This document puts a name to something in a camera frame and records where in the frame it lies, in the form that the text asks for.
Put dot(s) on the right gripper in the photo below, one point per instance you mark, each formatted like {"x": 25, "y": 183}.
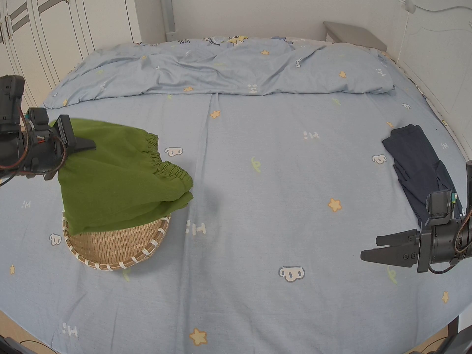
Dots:
{"x": 442, "y": 245}

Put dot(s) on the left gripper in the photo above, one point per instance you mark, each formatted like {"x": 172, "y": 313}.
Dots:
{"x": 44, "y": 153}

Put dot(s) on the green shorts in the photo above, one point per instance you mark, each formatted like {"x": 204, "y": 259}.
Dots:
{"x": 110, "y": 179}

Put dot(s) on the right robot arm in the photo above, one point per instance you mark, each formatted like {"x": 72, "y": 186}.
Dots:
{"x": 468, "y": 197}

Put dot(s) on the round woven basket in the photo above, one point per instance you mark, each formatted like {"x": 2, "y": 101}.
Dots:
{"x": 114, "y": 245}

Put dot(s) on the dark blue T-shirt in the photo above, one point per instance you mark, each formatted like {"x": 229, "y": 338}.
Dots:
{"x": 416, "y": 160}

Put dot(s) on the white wardrobe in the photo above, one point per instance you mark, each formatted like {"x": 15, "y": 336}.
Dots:
{"x": 55, "y": 31}

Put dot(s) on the pale blue quilt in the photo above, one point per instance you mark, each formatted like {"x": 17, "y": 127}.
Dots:
{"x": 221, "y": 72}

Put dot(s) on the grey bedside table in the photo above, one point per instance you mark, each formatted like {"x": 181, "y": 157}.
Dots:
{"x": 350, "y": 35}

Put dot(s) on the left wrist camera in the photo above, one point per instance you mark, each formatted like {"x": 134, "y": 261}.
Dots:
{"x": 38, "y": 117}

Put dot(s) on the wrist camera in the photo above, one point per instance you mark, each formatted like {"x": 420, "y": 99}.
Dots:
{"x": 38, "y": 117}
{"x": 438, "y": 203}

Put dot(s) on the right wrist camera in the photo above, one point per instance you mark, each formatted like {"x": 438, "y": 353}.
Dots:
{"x": 438, "y": 203}

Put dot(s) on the grey vertical wall pipe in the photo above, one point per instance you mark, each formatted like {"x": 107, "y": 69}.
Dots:
{"x": 167, "y": 9}

